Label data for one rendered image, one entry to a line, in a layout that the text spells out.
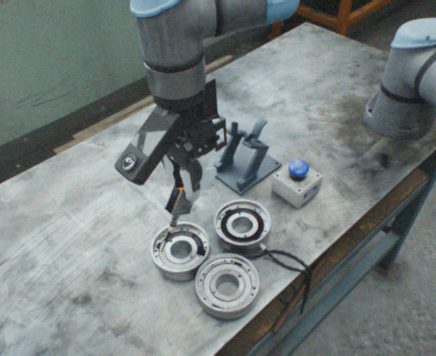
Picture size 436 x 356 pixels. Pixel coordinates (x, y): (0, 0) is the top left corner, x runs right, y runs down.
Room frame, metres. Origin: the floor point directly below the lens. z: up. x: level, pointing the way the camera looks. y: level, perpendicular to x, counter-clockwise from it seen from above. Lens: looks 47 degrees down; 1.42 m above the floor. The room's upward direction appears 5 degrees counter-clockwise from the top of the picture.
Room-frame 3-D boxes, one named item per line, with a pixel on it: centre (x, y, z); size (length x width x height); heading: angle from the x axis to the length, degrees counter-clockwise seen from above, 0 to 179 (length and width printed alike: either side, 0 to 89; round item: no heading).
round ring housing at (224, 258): (0.33, -0.01, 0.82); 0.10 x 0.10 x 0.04
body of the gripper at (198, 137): (0.46, 0.03, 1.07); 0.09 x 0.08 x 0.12; 129
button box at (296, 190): (0.55, -0.17, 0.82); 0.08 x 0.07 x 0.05; 128
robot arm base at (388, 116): (0.75, -0.45, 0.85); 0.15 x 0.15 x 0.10
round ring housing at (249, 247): (0.44, -0.04, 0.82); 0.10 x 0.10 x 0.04
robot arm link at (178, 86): (0.46, 0.04, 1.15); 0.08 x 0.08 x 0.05
